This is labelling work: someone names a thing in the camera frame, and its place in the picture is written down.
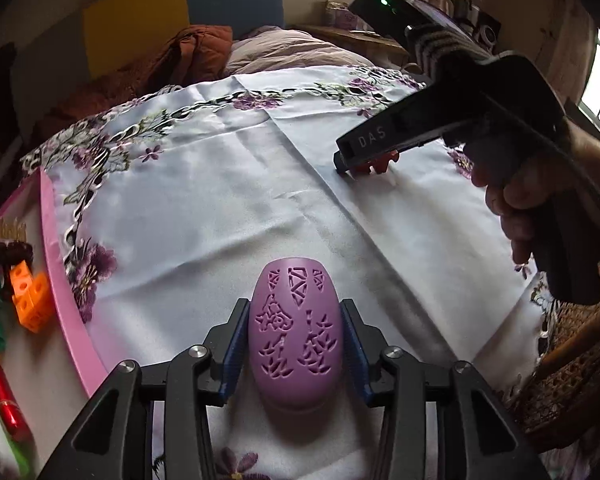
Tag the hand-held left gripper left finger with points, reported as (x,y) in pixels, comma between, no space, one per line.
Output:
(235,355)

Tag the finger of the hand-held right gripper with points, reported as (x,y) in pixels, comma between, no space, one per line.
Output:
(344,164)

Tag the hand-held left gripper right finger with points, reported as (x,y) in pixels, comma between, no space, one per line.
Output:
(357,355)

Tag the small red plastic toy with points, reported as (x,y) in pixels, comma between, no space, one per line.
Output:
(375,165)

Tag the purple carved oval case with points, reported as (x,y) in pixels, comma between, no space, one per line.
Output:
(295,375)

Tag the pink-rimmed white box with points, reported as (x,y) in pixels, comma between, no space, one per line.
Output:
(62,285)

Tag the orange connector block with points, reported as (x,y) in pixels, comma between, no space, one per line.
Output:
(30,300)

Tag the red lipstick tube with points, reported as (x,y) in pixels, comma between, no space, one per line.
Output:
(7,400)

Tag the dark brown tree ornament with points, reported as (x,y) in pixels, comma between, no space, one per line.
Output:
(5,252)

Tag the person's right hand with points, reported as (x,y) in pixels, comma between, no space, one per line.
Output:
(505,200)

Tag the embroidered white tablecloth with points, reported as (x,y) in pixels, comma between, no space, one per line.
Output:
(230,185)

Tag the wooden shelf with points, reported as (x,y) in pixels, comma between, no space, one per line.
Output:
(360,40)

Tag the pale pink blanket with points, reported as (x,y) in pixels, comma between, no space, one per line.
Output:
(290,50)

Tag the pink printed box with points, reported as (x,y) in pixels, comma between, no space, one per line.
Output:
(340,17)

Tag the rust brown quilted jacket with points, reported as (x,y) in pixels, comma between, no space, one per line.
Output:
(190,50)

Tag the wicker chair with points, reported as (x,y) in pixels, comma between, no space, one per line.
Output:
(570,370)

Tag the grey yellow blue headboard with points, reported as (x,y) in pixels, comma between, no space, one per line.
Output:
(130,20)

